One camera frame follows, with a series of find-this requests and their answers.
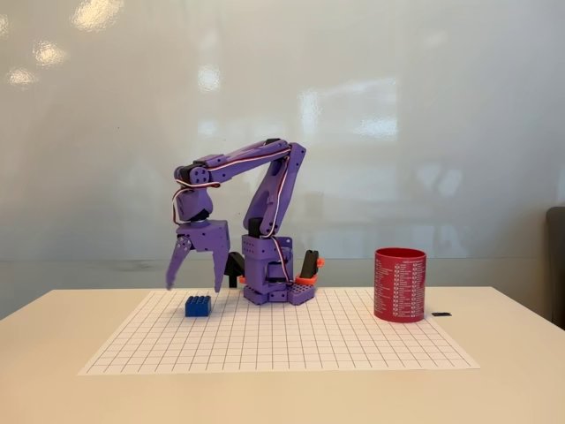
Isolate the blue toy brick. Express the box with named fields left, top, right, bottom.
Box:
left=185, top=293, right=213, bottom=318

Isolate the purple robot arm with base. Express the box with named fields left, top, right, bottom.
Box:
left=174, top=138, right=317, bottom=307

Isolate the red cup with white print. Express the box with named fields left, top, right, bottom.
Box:
left=373, top=247, right=427, bottom=324

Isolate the black clamp with orange pad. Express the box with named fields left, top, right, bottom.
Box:
left=222, top=251, right=247, bottom=289
left=294, top=249, right=327, bottom=286

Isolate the white grid paper sheet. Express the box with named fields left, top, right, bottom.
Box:
left=78, top=289, right=482, bottom=376

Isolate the white red black servo cable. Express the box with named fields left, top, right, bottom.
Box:
left=170, top=176, right=222, bottom=227

